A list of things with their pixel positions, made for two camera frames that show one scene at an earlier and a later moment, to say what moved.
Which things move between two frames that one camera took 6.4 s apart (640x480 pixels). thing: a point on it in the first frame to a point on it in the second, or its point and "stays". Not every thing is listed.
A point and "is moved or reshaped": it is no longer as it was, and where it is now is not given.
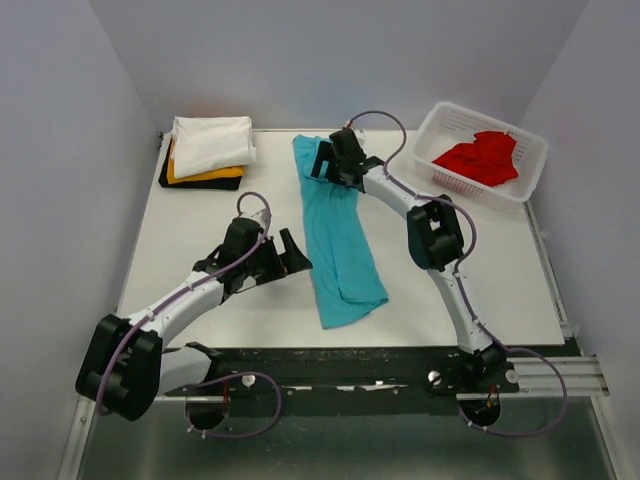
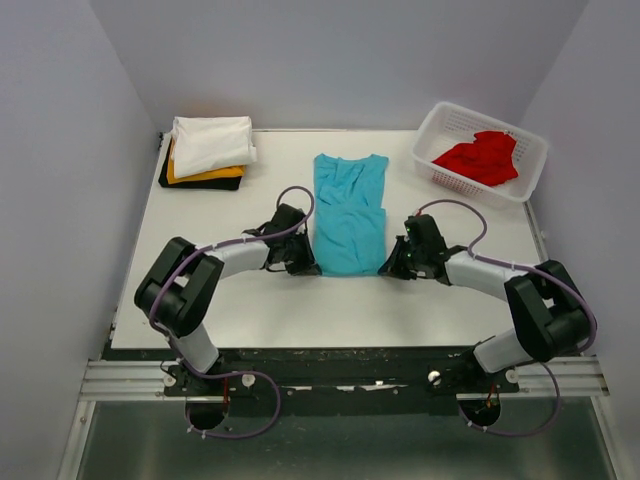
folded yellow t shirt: [204, 176] stays
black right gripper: [323, 154] to [393, 268]
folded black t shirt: [231, 183] stays
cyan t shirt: [350, 284] is moved or reshaped
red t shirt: [489, 160] stays
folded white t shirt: [202, 144] stays
